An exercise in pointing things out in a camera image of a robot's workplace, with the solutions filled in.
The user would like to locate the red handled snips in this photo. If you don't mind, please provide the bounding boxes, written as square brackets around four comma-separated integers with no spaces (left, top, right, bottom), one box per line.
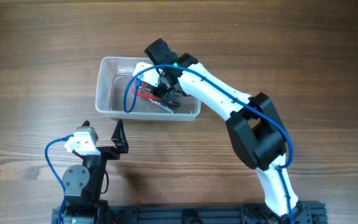
[132,83,162,101]

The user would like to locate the clear plastic container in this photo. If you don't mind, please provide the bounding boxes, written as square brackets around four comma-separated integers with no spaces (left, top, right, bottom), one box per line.
[95,57,201,121]

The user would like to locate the orange black needle-nose pliers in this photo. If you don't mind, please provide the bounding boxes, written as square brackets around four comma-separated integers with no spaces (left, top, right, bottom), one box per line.
[167,101,180,108]

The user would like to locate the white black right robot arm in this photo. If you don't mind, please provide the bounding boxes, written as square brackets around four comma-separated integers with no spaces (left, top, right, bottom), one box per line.
[144,39,299,222]

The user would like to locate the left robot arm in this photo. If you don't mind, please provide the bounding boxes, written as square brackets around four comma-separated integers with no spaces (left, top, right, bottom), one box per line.
[45,120,129,224]

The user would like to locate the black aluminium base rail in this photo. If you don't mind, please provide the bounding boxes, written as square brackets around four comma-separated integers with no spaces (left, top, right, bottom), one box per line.
[62,202,328,224]

